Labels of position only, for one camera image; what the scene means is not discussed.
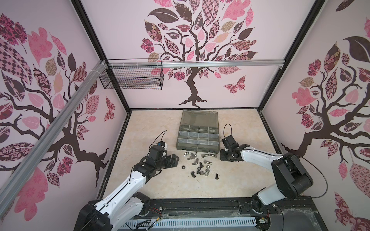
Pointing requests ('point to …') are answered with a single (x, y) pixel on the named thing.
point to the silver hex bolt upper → (204, 155)
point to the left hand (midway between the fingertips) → (173, 162)
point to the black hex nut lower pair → (193, 176)
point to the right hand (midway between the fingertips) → (222, 155)
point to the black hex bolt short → (199, 173)
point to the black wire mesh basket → (133, 73)
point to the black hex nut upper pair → (192, 173)
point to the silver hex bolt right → (215, 155)
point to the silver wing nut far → (187, 153)
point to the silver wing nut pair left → (192, 157)
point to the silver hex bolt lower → (205, 161)
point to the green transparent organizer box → (199, 131)
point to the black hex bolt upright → (201, 165)
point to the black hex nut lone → (183, 167)
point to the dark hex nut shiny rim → (199, 168)
